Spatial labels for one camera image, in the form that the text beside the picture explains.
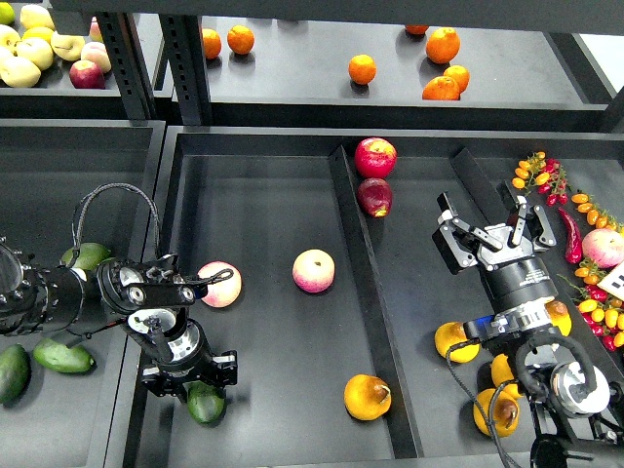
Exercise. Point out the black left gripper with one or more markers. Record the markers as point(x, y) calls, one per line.
point(185, 357)

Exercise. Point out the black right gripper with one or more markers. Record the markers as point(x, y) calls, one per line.
point(506, 254)

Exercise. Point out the dark green avocado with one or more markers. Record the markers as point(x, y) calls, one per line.
point(205, 404)

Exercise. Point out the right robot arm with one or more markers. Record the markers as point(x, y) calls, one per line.
point(566, 392)

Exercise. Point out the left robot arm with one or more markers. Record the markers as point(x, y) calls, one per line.
point(149, 300)

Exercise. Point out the green avocado in left tray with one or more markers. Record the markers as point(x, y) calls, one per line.
point(59, 357)

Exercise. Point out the pink apple left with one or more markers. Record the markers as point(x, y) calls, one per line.
point(224, 293)

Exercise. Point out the pink apple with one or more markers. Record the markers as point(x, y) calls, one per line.
point(604, 247)
point(224, 293)
point(313, 271)

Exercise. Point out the dark red apple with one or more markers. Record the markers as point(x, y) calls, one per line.
point(375, 197)

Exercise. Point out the red chili pepper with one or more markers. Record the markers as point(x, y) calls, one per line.
point(573, 247)

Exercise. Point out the bright red apple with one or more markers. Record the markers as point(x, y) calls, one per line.
point(375, 157)

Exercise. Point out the pink apple right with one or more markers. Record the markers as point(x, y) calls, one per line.
point(604, 247)

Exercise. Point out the black middle tray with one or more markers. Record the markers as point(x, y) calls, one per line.
point(260, 197)

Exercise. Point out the black tray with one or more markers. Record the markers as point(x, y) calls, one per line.
point(260, 197)
point(64, 420)

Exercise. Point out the pink apple centre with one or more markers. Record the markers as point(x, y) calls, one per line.
point(313, 271)

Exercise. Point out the orange on shelf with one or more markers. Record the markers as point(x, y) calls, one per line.
point(362, 69)

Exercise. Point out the black left tray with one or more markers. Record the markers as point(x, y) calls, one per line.
point(64, 420)

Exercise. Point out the red apple on shelf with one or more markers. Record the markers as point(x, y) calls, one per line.
point(86, 74)

